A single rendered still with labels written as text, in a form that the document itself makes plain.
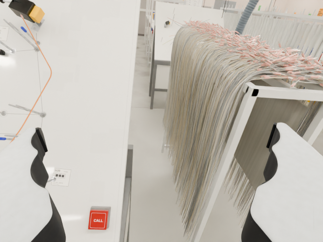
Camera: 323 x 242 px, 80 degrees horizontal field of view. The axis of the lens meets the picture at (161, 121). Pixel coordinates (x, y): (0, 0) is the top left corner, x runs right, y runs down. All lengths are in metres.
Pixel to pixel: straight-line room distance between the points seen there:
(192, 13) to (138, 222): 3.21
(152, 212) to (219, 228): 0.61
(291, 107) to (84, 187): 0.92
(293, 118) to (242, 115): 0.37
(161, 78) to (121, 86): 2.64
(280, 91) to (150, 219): 1.53
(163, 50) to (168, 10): 0.72
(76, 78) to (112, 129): 0.20
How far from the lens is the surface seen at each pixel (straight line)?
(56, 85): 0.70
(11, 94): 0.75
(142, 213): 1.96
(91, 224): 0.64
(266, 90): 0.73
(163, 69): 3.23
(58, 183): 0.67
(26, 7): 0.73
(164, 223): 1.93
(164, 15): 3.64
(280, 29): 3.93
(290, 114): 1.07
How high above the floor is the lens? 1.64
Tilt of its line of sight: 31 degrees down
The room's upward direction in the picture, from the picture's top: 8 degrees clockwise
